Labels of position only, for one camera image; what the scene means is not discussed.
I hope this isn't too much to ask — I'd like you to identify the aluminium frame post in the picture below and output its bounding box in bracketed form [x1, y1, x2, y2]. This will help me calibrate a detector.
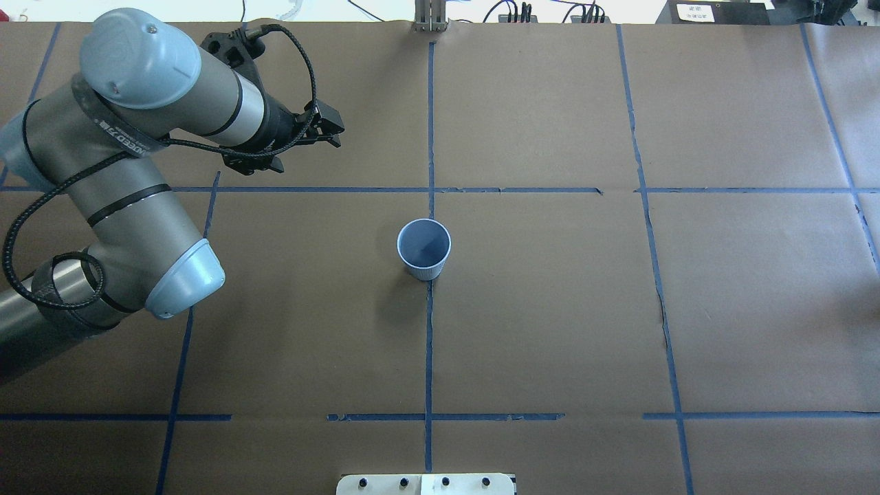
[412, 0, 449, 32]

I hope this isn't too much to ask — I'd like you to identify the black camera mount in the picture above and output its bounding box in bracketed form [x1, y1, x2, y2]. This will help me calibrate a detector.
[200, 28, 266, 76]

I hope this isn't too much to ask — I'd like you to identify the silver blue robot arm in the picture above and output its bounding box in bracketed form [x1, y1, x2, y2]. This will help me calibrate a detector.
[2, 8, 344, 384]

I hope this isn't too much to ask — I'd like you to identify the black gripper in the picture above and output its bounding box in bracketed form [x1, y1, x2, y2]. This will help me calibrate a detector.
[222, 96, 345, 173]

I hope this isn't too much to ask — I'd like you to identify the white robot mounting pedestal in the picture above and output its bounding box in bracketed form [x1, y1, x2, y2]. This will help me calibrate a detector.
[335, 472, 518, 494]

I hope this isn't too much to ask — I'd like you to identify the blue ribbed paper cup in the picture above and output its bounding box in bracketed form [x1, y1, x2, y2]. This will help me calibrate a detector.
[396, 217, 452, 282]

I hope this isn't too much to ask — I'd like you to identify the black power adapter box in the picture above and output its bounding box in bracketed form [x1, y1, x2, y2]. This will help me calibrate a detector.
[654, 1, 771, 25]

